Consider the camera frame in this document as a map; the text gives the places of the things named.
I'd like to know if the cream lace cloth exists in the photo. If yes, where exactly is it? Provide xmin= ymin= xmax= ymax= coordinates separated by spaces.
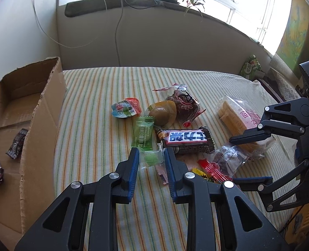
xmin=268 ymin=54 xmax=301 ymax=102

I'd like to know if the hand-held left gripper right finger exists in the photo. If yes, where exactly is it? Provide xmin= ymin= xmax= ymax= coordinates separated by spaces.
xmin=163 ymin=148 xmax=291 ymax=251

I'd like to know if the red dates clear packet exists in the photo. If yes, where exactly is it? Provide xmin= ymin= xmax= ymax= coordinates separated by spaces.
xmin=152 ymin=84 xmax=206 ymax=126

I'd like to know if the dark chocolate bar blue lettering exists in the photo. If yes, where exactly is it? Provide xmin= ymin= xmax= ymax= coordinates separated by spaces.
xmin=154 ymin=127 xmax=215 ymax=154

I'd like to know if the light green candy packet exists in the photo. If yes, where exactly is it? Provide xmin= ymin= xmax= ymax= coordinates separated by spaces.
xmin=139 ymin=149 xmax=165 ymax=170

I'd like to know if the dark green candy packet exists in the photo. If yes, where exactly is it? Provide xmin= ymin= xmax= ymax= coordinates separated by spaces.
xmin=131 ymin=116 xmax=155 ymax=151

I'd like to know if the yellow candy packet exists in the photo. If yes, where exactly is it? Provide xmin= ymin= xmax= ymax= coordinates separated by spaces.
xmin=191 ymin=168 xmax=215 ymax=182

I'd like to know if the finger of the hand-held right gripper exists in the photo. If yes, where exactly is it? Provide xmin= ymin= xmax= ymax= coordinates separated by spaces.
xmin=233 ymin=159 xmax=309 ymax=213
xmin=229 ymin=97 xmax=309 ymax=146

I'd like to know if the potted spider plant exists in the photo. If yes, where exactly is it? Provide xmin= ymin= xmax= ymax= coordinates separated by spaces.
xmin=183 ymin=0 xmax=212 ymax=16

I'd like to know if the white window frame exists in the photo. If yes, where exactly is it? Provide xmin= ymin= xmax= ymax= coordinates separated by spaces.
xmin=86 ymin=0 xmax=294 ymax=45

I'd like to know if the purple striped cloth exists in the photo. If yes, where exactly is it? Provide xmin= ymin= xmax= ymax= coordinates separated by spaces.
xmin=254 ymin=77 xmax=284 ymax=103

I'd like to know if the green floral packet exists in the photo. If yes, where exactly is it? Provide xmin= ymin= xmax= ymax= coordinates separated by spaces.
xmin=239 ymin=55 xmax=262 ymax=79

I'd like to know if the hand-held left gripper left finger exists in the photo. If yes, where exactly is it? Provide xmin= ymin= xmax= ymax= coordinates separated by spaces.
xmin=14 ymin=147 xmax=140 ymax=251

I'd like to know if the grey cable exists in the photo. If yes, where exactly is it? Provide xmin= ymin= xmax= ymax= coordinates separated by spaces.
xmin=115 ymin=0 xmax=124 ymax=66

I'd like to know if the yellow green wall poster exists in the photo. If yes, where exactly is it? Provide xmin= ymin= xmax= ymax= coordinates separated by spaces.
xmin=276 ymin=0 xmax=309 ymax=71

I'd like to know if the clear wafer packet pink label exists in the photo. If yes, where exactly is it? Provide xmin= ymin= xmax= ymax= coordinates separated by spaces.
xmin=217 ymin=95 xmax=277 ymax=160

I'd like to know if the thin white cable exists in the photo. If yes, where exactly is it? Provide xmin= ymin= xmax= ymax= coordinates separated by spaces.
xmin=31 ymin=0 xmax=108 ymax=49

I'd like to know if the black cable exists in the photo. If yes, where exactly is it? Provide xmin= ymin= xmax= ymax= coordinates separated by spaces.
xmin=122 ymin=0 xmax=159 ymax=8

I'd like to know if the small dark brown snack packet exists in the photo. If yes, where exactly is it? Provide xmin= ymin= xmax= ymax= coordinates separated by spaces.
xmin=6 ymin=129 xmax=28 ymax=159

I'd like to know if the red and blue jelly cup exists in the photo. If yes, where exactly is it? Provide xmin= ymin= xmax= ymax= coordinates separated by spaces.
xmin=111 ymin=97 xmax=141 ymax=119

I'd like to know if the striped bed sheet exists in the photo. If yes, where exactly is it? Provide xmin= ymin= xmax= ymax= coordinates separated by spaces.
xmin=53 ymin=67 xmax=309 ymax=251

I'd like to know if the dark stone windowsill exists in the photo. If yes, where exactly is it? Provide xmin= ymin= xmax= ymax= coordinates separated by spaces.
xmin=65 ymin=0 xmax=273 ymax=58

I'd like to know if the red patterned snack packet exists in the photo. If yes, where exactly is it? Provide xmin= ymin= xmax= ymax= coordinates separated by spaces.
xmin=198 ymin=159 xmax=233 ymax=183

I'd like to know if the clear packet of dark pieces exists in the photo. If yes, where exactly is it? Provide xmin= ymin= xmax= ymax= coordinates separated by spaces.
xmin=207 ymin=145 xmax=250 ymax=178

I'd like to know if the brown cardboard box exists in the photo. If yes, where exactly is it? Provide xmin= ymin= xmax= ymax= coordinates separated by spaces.
xmin=0 ymin=57 xmax=67 ymax=242

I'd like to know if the braised egg packet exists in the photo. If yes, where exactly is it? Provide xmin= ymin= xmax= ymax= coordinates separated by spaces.
xmin=147 ymin=101 xmax=177 ymax=126

